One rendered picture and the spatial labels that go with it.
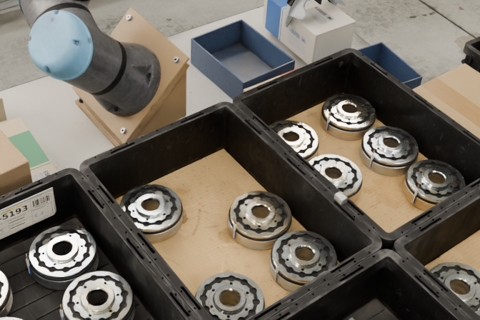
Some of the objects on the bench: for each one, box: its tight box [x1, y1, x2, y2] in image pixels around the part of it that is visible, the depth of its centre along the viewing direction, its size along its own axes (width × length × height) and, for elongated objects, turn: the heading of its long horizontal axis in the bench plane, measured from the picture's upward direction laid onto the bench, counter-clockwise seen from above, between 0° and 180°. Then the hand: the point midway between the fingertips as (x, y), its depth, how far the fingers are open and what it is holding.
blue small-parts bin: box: [191, 19, 295, 99], centre depth 173 cm, size 20×15×7 cm
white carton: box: [262, 0, 356, 64], centre depth 181 cm, size 20×12×9 cm, turn 30°
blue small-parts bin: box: [356, 41, 423, 89], centre depth 170 cm, size 20×15×7 cm
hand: (308, 17), depth 180 cm, fingers closed on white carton, 13 cm apart
